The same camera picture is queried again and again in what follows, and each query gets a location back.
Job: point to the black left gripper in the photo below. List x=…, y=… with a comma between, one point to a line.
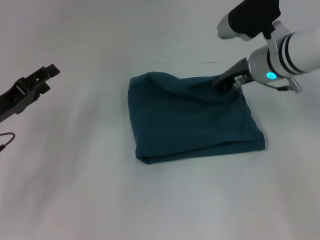
x=17, y=97

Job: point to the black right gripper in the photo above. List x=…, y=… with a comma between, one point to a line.
x=235, y=71

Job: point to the teal blue t-shirt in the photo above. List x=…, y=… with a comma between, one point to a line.
x=195, y=120

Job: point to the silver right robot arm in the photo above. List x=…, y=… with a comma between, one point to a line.
x=287, y=55

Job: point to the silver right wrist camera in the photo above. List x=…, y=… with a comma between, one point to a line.
x=250, y=17

